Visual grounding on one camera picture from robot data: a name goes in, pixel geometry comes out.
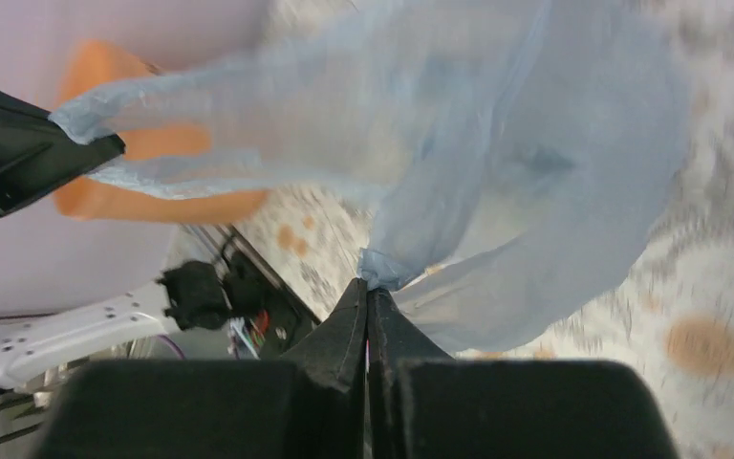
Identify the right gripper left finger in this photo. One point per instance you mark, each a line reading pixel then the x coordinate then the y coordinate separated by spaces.
pixel 307 403

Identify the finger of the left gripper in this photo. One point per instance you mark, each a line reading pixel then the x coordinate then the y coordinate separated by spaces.
pixel 37 157

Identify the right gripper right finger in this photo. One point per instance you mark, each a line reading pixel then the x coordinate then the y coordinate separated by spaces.
pixel 425 404

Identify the orange plastic trash bin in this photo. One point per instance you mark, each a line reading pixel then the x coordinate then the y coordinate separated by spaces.
pixel 98 62

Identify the light blue plastic trash bag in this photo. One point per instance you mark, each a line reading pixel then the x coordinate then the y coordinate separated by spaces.
pixel 514 154

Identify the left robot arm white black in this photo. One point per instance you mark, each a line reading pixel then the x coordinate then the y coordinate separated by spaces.
pixel 182 298

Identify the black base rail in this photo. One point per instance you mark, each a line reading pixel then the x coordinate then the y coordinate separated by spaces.
pixel 267 317

